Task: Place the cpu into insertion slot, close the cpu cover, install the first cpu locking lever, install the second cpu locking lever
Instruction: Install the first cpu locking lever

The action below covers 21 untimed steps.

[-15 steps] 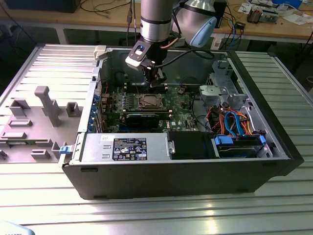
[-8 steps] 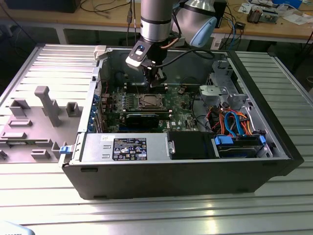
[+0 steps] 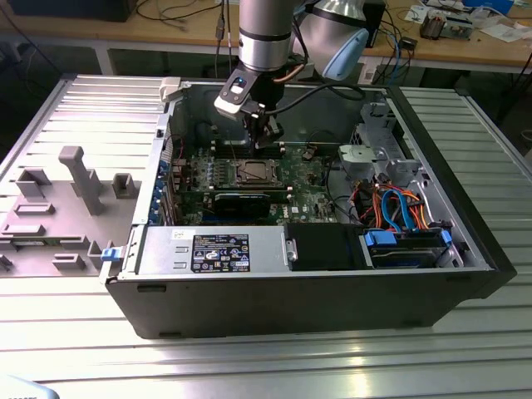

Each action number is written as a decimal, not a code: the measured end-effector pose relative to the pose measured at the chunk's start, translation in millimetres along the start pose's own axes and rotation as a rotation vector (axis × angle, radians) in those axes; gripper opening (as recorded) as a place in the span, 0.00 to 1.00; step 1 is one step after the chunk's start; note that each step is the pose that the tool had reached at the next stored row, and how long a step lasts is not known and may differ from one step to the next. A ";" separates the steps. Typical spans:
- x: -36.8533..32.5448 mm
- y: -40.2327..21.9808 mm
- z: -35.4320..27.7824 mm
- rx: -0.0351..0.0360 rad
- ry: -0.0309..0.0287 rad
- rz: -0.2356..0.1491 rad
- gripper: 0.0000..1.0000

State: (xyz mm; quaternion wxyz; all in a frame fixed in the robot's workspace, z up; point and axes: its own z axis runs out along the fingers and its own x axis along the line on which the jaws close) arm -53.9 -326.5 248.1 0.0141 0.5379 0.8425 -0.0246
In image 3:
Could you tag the metal locking lever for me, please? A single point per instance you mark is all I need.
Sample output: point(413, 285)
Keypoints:
point(233, 143)

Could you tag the silver green CPU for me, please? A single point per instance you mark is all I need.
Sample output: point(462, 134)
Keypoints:
point(255, 172)

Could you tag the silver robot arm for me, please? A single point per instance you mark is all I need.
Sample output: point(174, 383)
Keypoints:
point(264, 41)

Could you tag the CPU socket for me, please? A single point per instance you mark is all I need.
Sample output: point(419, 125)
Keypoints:
point(239, 183)

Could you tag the black rear fan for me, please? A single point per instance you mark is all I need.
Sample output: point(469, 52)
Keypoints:
point(203, 133)

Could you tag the white printed sheet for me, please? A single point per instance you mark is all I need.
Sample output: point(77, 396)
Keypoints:
point(369, 72)

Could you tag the green RAM stick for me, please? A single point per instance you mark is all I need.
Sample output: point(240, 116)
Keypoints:
point(29, 242)
point(249, 190)

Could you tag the pale grey case latch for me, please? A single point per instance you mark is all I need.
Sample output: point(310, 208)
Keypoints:
point(168, 89)

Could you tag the silver drive cage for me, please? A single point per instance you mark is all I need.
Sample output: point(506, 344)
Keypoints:
point(376, 120)

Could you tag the green motherboard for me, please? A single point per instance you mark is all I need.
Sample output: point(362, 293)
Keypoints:
point(307, 195)

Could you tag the wooden desk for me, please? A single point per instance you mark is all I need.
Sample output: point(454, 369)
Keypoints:
point(174, 35)

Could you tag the black graphics card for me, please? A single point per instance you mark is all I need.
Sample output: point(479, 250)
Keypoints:
point(243, 203)

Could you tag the black tower box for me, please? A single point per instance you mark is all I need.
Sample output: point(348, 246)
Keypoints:
point(376, 25)

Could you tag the black power adapter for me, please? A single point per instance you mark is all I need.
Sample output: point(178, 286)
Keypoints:
point(409, 43)

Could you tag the white paper sheet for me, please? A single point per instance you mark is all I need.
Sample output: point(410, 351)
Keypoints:
point(415, 14)

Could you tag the copper coil component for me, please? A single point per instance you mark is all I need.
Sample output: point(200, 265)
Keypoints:
point(432, 26)

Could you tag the hard disk in blue carrier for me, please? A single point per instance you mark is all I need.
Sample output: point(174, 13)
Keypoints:
point(378, 241)

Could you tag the silver power supply unit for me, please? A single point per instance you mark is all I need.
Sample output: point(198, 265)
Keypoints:
point(166, 249)

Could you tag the grey electronic device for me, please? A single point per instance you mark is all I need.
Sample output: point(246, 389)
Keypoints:
point(457, 29)

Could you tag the grey parts rack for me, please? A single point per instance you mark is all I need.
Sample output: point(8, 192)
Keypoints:
point(108, 220)

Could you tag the black PC case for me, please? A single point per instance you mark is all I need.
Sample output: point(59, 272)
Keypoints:
point(291, 307)

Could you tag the black monitor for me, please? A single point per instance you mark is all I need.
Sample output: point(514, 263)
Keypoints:
point(70, 10)

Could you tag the blue plastic latch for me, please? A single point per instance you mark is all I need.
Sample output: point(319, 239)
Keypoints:
point(110, 254)

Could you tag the blue box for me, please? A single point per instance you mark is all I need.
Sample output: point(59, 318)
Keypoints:
point(488, 5)

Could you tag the white papers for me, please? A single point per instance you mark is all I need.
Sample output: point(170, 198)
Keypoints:
point(505, 33)

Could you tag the pale grey device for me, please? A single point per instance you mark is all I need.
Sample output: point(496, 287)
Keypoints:
point(21, 390)

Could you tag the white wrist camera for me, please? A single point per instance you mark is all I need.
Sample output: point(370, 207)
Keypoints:
point(228, 106)

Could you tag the silver metal bracket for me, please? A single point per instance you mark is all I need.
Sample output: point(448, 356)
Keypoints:
point(353, 156)

